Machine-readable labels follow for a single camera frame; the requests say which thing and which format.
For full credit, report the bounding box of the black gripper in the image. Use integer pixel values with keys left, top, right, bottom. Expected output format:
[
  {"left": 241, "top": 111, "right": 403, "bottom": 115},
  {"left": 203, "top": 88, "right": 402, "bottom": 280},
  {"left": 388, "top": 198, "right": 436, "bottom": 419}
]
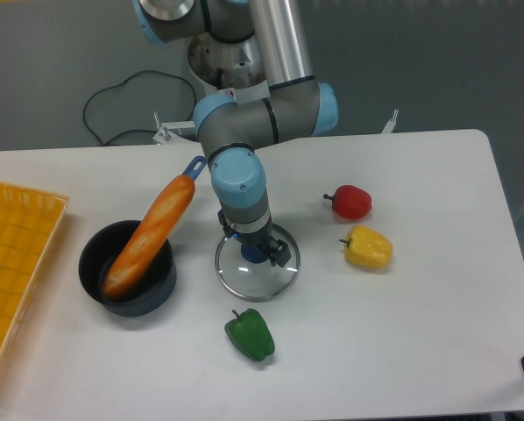
[{"left": 217, "top": 209, "right": 289, "bottom": 268}]

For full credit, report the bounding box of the glass pot lid blue knob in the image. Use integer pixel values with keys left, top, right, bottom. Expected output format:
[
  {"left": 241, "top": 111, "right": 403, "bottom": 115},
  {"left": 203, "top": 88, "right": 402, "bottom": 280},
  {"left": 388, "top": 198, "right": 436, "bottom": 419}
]
[{"left": 215, "top": 224, "right": 301, "bottom": 303}]

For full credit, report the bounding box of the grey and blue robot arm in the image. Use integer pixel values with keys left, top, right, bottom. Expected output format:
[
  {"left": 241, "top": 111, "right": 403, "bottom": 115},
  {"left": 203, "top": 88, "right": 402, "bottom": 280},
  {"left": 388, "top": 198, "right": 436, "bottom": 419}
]
[{"left": 133, "top": 1, "right": 338, "bottom": 267}]

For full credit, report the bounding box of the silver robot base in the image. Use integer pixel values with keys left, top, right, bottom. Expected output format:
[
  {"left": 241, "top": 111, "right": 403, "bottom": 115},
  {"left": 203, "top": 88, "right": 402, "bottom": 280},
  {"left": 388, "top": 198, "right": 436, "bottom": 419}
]
[{"left": 188, "top": 33, "right": 269, "bottom": 103}]

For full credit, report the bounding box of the green toy bell pepper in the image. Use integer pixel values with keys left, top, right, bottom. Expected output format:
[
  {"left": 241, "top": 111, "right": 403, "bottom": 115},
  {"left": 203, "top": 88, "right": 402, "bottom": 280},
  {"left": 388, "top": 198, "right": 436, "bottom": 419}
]
[{"left": 224, "top": 308, "right": 275, "bottom": 362}]

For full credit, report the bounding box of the red toy bell pepper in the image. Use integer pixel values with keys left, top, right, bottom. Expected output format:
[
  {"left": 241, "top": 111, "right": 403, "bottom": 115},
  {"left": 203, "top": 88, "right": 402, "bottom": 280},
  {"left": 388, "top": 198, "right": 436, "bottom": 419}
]
[{"left": 322, "top": 185, "right": 372, "bottom": 221}]

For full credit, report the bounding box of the yellow toy bell pepper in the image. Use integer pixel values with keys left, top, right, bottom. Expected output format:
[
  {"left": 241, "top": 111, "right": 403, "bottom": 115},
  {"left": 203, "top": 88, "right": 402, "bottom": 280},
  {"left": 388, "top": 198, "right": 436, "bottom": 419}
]
[{"left": 339, "top": 225, "right": 393, "bottom": 269}]

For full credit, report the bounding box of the orange toy baguette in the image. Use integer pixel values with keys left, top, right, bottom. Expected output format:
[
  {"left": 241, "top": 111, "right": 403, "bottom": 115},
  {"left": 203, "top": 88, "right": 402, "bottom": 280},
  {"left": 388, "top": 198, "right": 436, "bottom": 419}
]
[{"left": 103, "top": 175, "right": 195, "bottom": 301}]

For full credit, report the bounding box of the yellow plastic basket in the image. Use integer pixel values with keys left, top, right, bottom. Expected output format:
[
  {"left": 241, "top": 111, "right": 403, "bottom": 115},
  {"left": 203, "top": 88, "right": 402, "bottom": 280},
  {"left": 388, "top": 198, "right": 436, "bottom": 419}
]
[{"left": 0, "top": 182, "right": 69, "bottom": 361}]

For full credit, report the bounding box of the dark grey pot blue handle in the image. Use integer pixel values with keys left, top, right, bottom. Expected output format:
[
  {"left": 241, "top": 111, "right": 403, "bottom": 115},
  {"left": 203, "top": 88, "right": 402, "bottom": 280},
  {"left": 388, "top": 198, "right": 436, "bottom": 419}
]
[{"left": 78, "top": 156, "right": 207, "bottom": 317}]

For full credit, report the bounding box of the white metal mounting frame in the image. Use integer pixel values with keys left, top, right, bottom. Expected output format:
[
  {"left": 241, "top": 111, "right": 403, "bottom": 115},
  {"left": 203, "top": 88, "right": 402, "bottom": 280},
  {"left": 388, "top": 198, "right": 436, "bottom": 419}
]
[{"left": 152, "top": 109, "right": 400, "bottom": 145}]

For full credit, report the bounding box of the black cable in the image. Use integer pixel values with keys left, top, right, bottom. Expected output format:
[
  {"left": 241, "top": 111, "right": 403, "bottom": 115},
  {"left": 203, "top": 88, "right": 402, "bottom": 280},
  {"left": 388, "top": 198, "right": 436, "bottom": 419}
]
[{"left": 82, "top": 69, "right": 198, "bottom": 146}]

